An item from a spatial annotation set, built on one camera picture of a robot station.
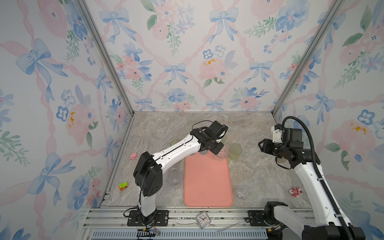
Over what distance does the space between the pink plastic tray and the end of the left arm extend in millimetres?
42

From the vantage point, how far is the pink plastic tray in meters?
0.80

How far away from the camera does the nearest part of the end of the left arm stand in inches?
22.8
